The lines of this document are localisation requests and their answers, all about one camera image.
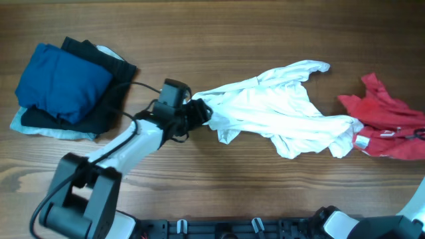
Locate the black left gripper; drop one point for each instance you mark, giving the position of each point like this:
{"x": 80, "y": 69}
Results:
{"x": 193, "y": 113}

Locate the red t-shirt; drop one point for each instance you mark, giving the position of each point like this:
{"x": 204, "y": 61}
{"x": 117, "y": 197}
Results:
{"x": 389, "y": 123}

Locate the white t-shirt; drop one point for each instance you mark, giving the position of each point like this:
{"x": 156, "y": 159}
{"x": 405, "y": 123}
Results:
{"x": 275, "y": 105}

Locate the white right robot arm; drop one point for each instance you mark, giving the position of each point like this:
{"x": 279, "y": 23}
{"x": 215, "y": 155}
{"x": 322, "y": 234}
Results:
{"x": 408, "y": 223}

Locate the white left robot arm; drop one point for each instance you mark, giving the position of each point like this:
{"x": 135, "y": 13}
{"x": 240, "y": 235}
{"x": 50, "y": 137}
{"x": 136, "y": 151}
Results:
{"x": 82, "y": 198}

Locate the black folded garment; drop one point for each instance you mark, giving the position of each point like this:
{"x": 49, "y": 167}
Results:
{"x": 99, "y": 99}

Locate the blue folded garment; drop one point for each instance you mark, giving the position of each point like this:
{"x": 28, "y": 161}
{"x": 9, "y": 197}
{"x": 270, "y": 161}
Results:
{"x": 63, "y": 85}

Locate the light grey folded garment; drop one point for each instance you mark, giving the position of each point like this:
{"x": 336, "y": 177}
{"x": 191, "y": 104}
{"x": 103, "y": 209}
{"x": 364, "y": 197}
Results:
{"x": 50, "y": 132}

